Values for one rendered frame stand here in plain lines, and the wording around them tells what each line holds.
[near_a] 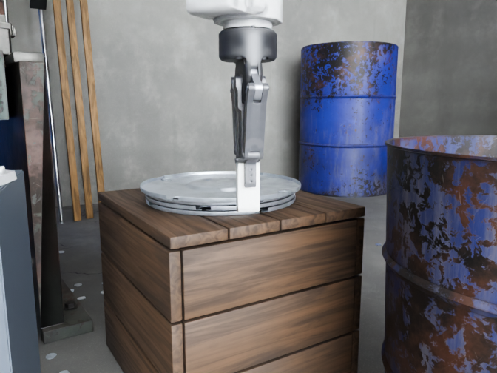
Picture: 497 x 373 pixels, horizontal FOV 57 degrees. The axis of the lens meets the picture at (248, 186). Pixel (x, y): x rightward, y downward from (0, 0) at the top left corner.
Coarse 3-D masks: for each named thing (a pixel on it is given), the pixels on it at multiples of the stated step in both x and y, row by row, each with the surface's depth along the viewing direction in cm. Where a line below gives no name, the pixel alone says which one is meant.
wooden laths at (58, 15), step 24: (72, 0) 211; (72, 24) 211; (72, 48) 211; (48, 72) 205; (72, 72) 212; (48, 96) 205; (96, 120) 217; (72, 144) 211; (96, 144) 217; (72, 168) 211; (96, 168) 217; (72, 192) 212
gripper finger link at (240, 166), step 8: (240, 168) 61; (256, 168) 61; (240, 176) 61; (256, 176) 61; (240, 184) 61; (256, 184) 62; (240, 192) 61; (248, 192) 62; (256, 192) 62; (240, 200) 62; (248, 200) 62; (256, 200) 62; (240, 208) 62; (248, 208) 62; (256, 208) 62
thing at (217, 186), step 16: (176, 176) 94; (192, 176) 94; (208, 176) 94; (224, 176) 94; (272, 176) 94; (144, 192) 76; (160, 192) 77; (176, 192) 77; (192, 192) 77; (208, 192) 77; (224, 192) 77; (272, 192) 77; (288, 192) 75
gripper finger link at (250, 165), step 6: (258, 156) 58; (246, 162) 59; (252, 162) 60; (246, 168) 60; (252, 168) 60; (246, 174) 60; (252, 174) 60; (246, 180) 60; (252, 180) 60; (246, 186) 60; (252, 186) 61
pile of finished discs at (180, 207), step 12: (156, 204) 84; (168, 204) 78; (180, 204) 77; (192, 204) 76; (204, 204) 75; (216, 204) 75; (228, 204) 76; (264, 204) 78; (276, 204) 80; (288, 204) 83
